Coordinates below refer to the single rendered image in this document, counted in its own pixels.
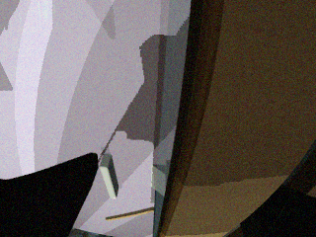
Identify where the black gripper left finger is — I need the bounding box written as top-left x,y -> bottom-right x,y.
0,153 -> 99,237

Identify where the yellow thin bar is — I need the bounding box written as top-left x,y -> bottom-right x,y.
106,206 -> 154,221

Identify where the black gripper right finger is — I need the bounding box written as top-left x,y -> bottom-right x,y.
240,185 -> 316,237

